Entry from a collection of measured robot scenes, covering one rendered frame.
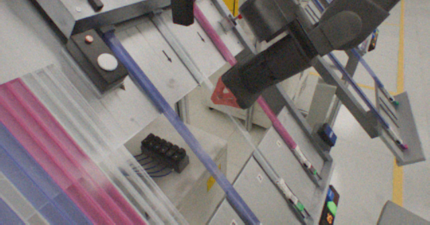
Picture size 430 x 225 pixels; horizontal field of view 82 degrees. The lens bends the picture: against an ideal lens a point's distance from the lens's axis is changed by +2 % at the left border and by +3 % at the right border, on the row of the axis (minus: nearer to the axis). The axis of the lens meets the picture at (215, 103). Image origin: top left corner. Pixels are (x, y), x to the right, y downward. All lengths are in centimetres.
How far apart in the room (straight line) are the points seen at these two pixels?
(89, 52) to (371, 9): 34
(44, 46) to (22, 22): 4
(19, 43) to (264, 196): 46
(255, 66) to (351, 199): 135
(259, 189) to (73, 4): 43
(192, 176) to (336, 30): 59
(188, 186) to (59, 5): 56
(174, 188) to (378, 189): 129
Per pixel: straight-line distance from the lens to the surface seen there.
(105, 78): 35
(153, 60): 45
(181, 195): 74
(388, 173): 189
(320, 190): 66
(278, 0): 36
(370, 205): 167
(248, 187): 49
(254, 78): 39
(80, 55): 36
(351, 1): 34
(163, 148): 79
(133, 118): 39
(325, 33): 33
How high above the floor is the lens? 124
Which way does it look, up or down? 36 degrees down
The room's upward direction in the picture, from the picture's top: straight up
